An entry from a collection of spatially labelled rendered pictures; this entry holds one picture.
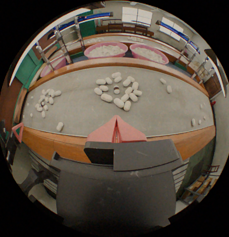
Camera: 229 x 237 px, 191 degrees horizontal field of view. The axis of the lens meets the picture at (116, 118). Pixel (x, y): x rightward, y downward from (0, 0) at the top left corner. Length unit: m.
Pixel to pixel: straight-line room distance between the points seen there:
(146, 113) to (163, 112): 0.07
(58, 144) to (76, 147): 0.08
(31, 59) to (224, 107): 5.32
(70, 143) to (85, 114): 0.11
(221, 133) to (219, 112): 0.94
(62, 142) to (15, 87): 0.73
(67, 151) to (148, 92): 0.35
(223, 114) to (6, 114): 5.31
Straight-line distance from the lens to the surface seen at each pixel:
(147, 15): 5.44
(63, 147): 0.27
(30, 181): 0.54
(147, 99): 0.29
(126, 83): 0.28
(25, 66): 0.94
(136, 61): 0.39
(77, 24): 0.65
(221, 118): 4.50
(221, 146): 4.57
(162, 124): 0.29
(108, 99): 0.24
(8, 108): 0.82
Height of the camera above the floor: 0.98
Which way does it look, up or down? 77 degrees down
